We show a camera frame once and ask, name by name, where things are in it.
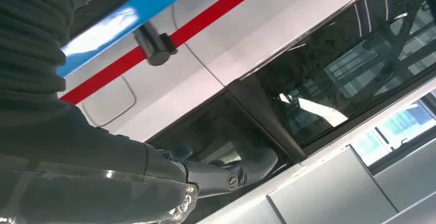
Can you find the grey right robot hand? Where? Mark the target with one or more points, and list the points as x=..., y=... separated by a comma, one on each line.
x=85, y=168

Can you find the blue metal shelf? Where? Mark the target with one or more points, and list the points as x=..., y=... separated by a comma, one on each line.
x=136, y=8

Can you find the white car with red stripe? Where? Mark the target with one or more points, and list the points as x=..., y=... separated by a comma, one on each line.
x=238, y=28

